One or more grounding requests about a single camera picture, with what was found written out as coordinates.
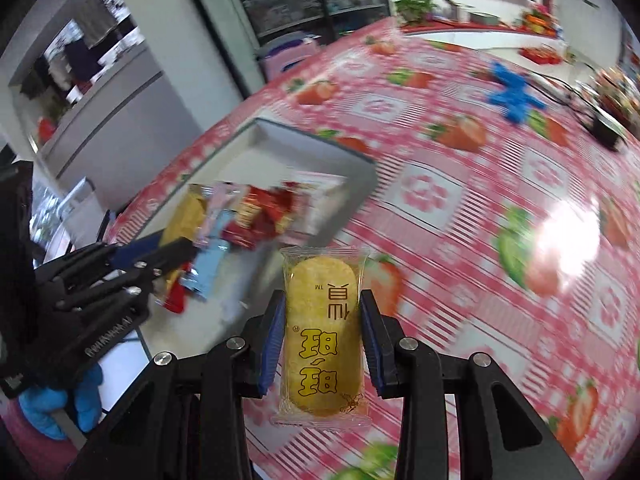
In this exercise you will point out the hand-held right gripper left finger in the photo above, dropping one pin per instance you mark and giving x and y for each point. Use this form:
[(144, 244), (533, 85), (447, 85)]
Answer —
[(272, 345)]

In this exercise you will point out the large red snack packet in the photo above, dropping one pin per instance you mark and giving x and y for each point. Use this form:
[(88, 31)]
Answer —
[(260, 215)]

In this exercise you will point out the yellow rice cracker packet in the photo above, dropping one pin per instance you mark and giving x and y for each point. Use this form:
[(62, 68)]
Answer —
[(320, 310)]

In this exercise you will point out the person's left hand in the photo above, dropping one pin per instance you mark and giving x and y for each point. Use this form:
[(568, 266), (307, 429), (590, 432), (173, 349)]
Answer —
[(50, 405)]

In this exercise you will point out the red fruit basket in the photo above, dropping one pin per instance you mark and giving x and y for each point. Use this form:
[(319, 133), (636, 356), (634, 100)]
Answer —
[(542, 56)]

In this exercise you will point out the pink plastic stool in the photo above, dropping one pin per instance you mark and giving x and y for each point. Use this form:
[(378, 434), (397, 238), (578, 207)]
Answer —
[(287, 57)]

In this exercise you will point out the potted green plant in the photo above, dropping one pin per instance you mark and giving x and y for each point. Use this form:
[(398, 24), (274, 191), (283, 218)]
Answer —
[(415, 10)]

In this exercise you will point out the blue rubber glove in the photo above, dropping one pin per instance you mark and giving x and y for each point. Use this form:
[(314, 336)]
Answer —
[(515, 92)]

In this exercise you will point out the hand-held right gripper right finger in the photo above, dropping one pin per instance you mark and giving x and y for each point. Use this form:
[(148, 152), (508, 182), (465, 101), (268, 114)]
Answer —
[(380, 345)]

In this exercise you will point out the grey storage box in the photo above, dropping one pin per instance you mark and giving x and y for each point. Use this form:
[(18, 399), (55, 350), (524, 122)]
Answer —
[(280, 160)]

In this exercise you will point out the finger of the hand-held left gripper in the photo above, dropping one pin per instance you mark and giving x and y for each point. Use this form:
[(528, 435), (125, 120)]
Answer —
[(160, 260), (132, 252)]

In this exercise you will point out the light blue snack packet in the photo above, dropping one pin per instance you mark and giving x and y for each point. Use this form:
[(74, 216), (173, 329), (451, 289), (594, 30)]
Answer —
[(207, 270)]

